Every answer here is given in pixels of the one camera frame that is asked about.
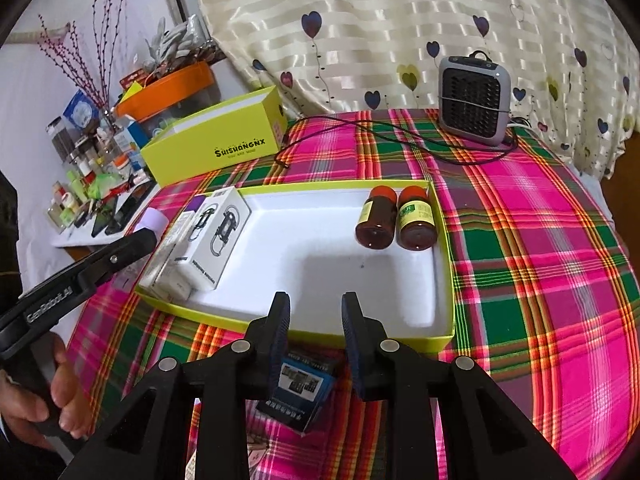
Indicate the person's left hand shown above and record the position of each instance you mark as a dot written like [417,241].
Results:
[70,390]

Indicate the wooden wardrobe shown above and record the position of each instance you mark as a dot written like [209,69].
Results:
[627,200]

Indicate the white box purple end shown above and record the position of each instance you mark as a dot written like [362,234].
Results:
[160,265]

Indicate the cluster of small bottles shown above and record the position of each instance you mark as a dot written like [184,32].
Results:
[95,160]

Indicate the white box carabiner picture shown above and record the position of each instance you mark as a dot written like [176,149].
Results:
[220,230]

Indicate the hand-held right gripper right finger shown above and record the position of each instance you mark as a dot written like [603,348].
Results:
[352,345]

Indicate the red white package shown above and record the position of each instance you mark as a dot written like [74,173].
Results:
[131,79]

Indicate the red twig branches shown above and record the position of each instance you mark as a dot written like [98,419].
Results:
[100,95]

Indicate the lilac tube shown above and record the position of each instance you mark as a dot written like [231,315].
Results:
[152,220]

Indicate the heart print curtain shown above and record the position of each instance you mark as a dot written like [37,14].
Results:
[400,10]

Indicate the cream white long box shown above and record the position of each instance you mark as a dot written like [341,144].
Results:
[177,275]

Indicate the silver green artificial plant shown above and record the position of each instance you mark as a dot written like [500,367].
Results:
[172,42]

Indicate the small blue box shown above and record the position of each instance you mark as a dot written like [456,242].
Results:
[300,385]

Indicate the yellow-green paper sheet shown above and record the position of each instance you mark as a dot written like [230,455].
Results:
[131,94]

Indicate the orange plastic basin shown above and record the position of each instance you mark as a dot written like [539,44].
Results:
[170,87]

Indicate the plaid cloth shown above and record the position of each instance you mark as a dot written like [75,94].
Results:
[525,260]

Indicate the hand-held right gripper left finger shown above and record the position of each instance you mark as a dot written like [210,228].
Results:
[280,340]

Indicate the yellow-green box lid tray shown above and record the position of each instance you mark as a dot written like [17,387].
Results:
[310,260]

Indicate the yellow-green cardboard box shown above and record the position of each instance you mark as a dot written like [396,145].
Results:
[210,150]

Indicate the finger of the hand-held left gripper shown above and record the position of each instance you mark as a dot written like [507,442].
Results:
[135,247]

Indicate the black smartphone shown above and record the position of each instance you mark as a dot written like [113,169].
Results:
[102,222]
[127,207]

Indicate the blue white box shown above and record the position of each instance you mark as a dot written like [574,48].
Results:
[80,110]

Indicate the brown bottle orange cap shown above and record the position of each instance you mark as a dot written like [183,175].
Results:
[375,220]
[415,220]

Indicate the small grey fan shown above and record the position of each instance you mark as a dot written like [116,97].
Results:
[472,100]

